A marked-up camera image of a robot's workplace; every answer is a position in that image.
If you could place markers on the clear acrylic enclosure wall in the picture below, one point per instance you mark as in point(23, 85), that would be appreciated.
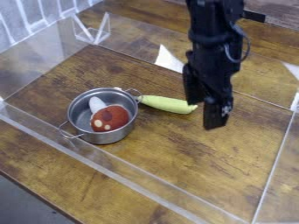
point(172, 173)

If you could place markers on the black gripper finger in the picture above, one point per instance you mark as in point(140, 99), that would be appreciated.
point(216, 113)

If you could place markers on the silver metal pot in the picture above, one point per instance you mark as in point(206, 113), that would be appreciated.
point(76, 126)

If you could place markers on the green plush vegetable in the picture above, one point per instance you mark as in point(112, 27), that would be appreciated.
point(167, 104)

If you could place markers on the red white plush mushroom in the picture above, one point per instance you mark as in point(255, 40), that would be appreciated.
point(108, 117)

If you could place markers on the black bar at table edge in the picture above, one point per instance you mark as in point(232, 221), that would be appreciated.
point(254, 16)

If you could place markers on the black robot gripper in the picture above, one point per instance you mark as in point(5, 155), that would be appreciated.
point(214, 58)

